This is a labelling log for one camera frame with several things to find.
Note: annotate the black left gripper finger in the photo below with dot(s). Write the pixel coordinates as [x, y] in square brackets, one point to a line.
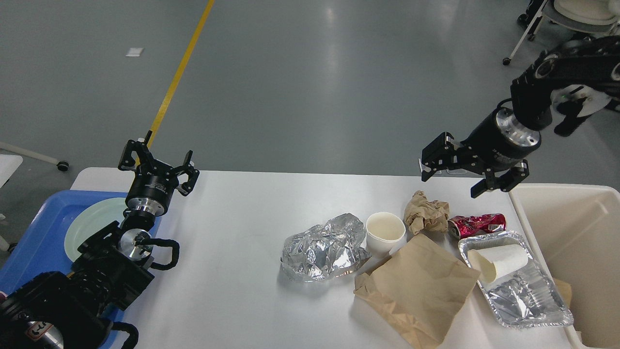
[137, 158]
[184, 177]

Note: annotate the white office chair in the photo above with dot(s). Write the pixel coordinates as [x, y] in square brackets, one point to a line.
[587, 18]
[61, 165]

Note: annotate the aluminium foil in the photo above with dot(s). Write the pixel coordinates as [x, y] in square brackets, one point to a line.
[325, 251]

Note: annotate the white paper on floor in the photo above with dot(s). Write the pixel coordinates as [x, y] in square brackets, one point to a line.
[134, 52]

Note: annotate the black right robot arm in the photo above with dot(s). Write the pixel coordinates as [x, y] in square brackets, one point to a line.
[572, 81]

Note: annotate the person's feet under chair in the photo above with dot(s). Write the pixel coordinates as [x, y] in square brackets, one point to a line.
[525, 19]

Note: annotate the clear plastic bottle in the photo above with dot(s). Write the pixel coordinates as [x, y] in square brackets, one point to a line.
[523, 299]

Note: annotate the white paper cup lying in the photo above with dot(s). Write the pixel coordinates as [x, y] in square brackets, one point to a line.
[495, 262]

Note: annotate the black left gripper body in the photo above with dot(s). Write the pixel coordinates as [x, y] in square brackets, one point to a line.
[151, 193]

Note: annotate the blue plastic tray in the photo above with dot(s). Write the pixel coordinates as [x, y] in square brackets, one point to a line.
[42, 247]

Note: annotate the white office chair left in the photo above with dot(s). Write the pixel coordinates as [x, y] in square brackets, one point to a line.
[61, 165]

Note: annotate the beige plastic bin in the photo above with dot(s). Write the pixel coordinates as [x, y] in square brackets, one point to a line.
[575, 231]

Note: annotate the white office chair right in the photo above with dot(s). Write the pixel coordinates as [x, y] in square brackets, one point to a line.
[587, 18]

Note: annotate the crumpled brown paper ball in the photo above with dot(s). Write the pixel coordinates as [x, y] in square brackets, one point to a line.
[422, 214]

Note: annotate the brown paper bag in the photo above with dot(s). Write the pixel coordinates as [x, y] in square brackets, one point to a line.
[419, 290]

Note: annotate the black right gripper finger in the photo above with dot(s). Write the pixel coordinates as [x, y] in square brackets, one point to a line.
[442, 153]
[506, 182]

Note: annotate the crushed red soda can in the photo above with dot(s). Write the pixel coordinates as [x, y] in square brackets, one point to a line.
[460, 227]

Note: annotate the green plate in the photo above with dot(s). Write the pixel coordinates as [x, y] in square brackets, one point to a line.
[90, 221]

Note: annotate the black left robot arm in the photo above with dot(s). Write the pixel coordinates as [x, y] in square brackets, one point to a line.
[66, 311]

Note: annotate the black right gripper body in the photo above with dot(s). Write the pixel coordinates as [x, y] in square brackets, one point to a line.
[498, 143]

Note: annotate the white paper cup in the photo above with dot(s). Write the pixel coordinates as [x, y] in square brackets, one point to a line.
[495, 262]
[384, 231]

